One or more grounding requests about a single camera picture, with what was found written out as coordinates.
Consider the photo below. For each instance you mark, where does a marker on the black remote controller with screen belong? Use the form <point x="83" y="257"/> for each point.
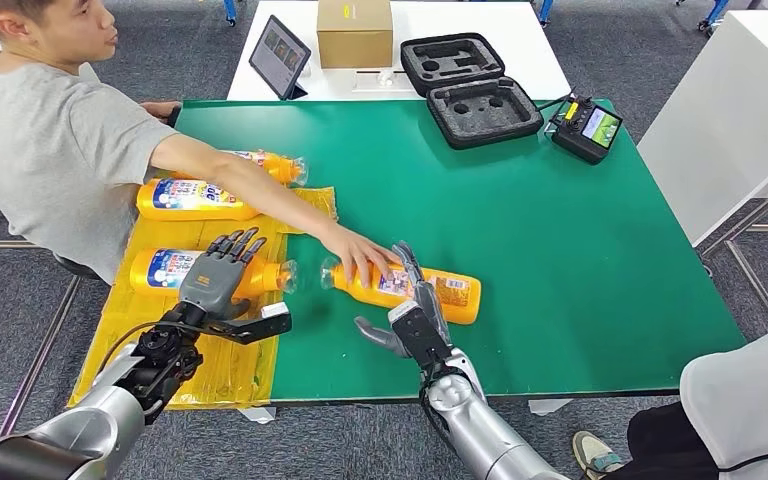
<point x="573" y="138"/>

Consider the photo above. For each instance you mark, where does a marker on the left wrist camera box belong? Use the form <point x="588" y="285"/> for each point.
<point x="251" y="326"/>

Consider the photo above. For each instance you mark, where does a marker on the grey metal table frame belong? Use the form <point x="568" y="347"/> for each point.
<point x="38" y="358"/>
<point x="752" y="215"/>

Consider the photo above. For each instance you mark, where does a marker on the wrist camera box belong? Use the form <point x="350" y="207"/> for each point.
<point x="251" y="326"/>
<point x="417" y="331"/>

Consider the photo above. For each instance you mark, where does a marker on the brown cardboard box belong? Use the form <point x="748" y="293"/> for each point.
<point x="355" y="33"/>

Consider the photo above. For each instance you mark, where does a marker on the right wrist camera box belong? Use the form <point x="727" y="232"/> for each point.
<point x="417" y="331"/>

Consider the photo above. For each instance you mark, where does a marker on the person's right hand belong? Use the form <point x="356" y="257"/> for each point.
<point x="357" y="255"/>

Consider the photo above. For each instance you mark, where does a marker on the small white plastic object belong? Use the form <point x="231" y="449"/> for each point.
<point x="385" y="79"/>

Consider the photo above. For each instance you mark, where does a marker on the black stool seat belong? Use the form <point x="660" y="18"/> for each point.
<point x="78" y="268"/>

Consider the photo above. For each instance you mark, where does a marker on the black tablet on stand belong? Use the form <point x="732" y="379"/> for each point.
<point x="279" y="58"/>

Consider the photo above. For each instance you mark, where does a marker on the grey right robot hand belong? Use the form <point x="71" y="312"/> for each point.
<point x="417" y="298"/>

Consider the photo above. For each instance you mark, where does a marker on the orange detergent bottle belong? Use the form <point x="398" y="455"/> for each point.
<point x="278" y="166"/>
<point x="165" y="272"/>
<point x="450" y="295"/>
<point x="185" y="202"/>

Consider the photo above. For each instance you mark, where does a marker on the black foam lined case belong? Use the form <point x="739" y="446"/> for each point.
<point x="483" y="116"/>

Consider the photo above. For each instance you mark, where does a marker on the person's left hand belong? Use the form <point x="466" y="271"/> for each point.
<point x="159" y="109"/>

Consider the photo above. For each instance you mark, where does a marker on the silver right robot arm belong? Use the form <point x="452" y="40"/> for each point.
<point x="477" y="430"/>

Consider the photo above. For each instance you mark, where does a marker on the person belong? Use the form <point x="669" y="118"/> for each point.
<point x="742" y="411"/>
<point x="59" y="152"/>

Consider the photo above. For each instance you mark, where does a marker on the black phone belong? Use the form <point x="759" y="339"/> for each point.
<point x="173" y="116"/>

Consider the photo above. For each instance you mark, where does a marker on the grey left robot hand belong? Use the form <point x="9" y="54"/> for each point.
<point x="215" y="275"/>

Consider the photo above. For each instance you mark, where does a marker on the white table foot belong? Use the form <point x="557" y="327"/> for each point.
<point x="550" y="407"/>

